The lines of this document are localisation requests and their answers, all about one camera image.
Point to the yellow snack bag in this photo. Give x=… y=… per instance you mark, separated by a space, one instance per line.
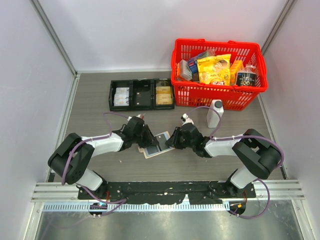
x=214 y=70

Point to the white cards stack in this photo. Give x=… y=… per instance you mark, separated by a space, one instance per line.
x=121 y=96

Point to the grey boxed item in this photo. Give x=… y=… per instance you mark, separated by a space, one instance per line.
x=183 y=71

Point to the gold cards stack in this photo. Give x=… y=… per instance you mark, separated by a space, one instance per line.
x=163 y=95

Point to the orange snack box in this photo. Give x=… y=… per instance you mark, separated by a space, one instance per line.
x=236 y=66

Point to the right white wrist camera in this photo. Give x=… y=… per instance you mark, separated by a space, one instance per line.
x=185 y=119

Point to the white plastic bottle black cap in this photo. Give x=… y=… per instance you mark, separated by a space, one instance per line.
x=215 y=113

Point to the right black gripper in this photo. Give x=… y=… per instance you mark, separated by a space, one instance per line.
x=173 y=141

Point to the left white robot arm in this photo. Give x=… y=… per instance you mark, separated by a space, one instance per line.
x=71 y=159

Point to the white slotted cable duct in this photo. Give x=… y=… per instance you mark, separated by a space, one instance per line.
x=185 y=206

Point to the beige leather card holder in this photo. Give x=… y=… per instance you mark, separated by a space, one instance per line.
x=152 y=151

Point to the red plastic shopping basket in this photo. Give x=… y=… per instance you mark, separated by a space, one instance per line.
x=194 y=94

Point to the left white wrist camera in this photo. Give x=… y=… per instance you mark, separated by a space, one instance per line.
x=141 y=116

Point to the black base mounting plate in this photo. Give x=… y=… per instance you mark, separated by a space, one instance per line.
x=167 y=192

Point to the black three-compartment card tray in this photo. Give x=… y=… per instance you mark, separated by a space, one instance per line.
x=151 y=84

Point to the black card in tray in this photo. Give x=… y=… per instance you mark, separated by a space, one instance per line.
x=141 y=97

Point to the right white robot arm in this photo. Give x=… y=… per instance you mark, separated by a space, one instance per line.
x=259 y=155

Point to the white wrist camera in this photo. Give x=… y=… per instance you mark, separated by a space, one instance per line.
x=141 y=116
x=185 y=119

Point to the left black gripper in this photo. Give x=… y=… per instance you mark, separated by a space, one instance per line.
x=153 y=140

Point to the blue snack packet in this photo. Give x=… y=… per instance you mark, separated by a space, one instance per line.
x=192 y=62

